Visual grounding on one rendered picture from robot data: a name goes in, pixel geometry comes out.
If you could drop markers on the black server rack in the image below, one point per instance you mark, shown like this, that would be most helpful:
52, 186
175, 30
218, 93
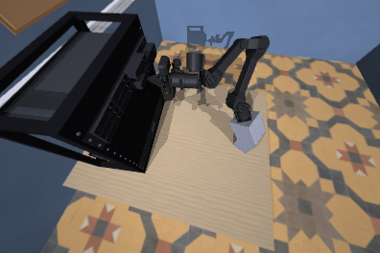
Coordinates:
93, 87

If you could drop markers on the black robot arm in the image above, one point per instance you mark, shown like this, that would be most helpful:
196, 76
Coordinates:
256, 48

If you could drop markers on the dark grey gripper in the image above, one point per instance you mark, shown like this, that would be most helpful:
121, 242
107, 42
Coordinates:
170, 80

